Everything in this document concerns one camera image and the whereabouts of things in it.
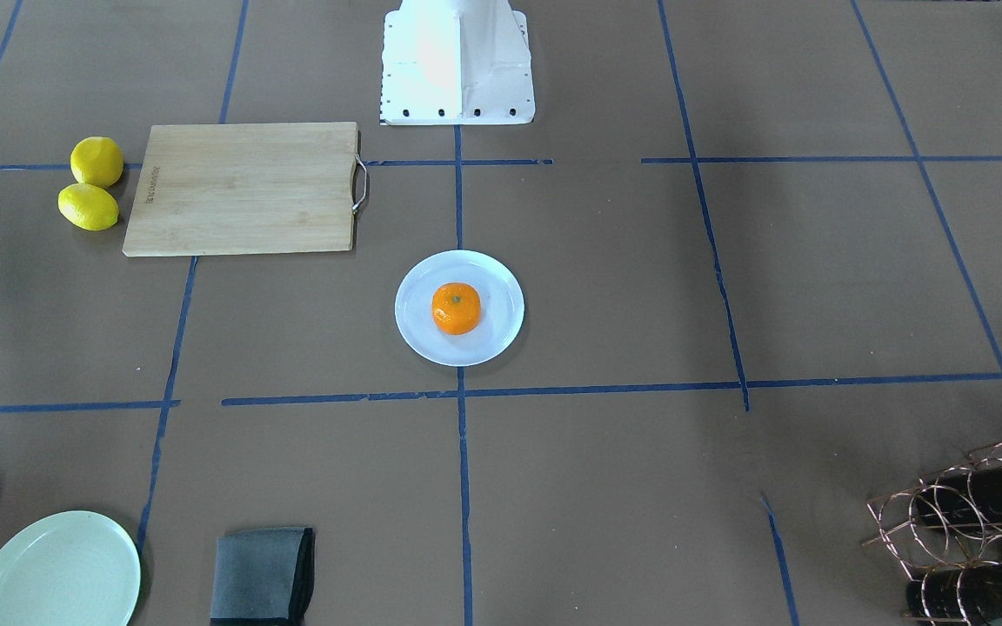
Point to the lower yellow lemon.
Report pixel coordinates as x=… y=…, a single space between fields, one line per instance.
x=88 y=206

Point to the yellow lemon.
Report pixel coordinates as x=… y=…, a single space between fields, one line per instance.
x=88 y=206
x=97 y=161

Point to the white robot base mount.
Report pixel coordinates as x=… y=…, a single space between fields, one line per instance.
x=456 y=62

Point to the upper yellow lemon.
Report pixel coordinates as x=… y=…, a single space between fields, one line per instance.
x=97 y=161

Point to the orange mandarin fruit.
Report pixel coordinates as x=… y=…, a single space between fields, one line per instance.
x=456 y=308

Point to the folded grey cloth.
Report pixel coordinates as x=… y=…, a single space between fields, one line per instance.
x=263 y=576

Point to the copper wire bottle rack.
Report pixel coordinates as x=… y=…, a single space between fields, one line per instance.
x=945 y=533

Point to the bamboo cutting board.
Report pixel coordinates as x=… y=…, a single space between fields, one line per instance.
x=247 y=189

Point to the pale green plate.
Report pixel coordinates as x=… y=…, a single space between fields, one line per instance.
x=73 y=568

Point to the light blue plate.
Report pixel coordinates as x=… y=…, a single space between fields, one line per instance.
x=501 y=308

